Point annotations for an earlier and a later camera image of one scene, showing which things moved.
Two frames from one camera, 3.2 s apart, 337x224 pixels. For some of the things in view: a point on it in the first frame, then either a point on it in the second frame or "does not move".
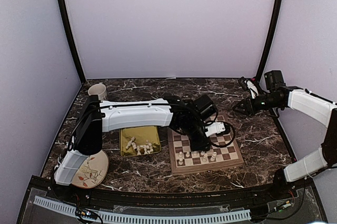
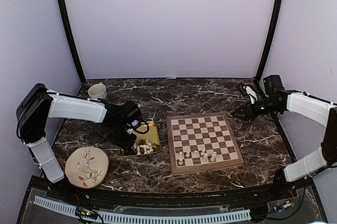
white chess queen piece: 213,156 does not move
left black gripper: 196,146 → 126,145
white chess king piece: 205,158 does not move
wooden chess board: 224,152 does not move
